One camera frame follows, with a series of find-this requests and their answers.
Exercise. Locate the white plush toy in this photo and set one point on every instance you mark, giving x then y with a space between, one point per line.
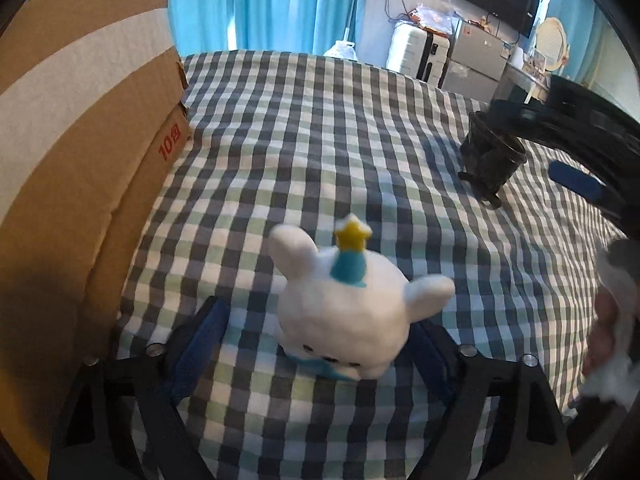
350 310

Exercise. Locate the blue curtain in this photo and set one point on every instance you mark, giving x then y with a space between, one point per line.
260 0

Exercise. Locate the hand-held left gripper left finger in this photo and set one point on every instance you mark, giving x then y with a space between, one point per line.
200 350

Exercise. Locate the grey fridge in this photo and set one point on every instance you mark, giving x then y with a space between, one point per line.
477 62

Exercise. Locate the white oval mirror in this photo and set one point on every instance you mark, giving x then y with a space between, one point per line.
554 42

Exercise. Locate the black cup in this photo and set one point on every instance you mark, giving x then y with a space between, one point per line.
492 160

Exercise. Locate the white dresser table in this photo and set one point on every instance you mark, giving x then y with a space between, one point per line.
522 80

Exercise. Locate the white suitcase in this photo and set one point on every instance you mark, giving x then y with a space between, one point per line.
415 52

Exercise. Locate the checkered cloth covered desktop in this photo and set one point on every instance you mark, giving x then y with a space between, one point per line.
325 135

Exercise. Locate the brown cardboard box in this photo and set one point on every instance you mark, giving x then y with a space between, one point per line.
75 135

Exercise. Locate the white plastic bag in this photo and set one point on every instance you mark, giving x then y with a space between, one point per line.
341 51

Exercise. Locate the person's right hand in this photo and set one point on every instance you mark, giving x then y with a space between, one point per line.
607 325

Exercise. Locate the pile of packets on suitcase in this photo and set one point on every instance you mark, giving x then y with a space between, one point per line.
432 17

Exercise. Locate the white pole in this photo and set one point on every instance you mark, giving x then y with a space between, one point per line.
354 0

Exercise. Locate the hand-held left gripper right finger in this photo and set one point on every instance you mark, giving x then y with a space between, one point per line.
435 360

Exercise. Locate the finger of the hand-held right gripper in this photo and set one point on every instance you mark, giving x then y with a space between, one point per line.
575 180
515 112

